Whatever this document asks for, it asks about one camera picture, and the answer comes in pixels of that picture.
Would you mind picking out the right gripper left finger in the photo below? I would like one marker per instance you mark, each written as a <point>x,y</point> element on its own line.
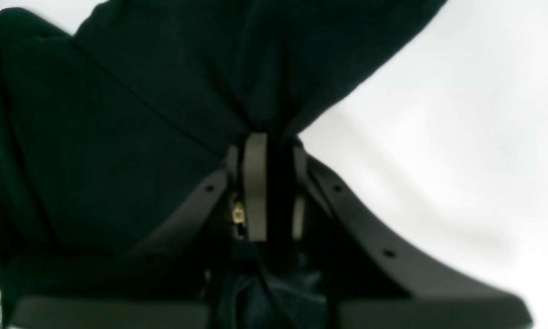
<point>173,278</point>

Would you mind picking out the black t-shirt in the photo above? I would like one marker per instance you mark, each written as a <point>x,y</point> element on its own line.
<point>104,132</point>

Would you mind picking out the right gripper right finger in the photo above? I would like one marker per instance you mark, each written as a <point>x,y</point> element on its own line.
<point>376,279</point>

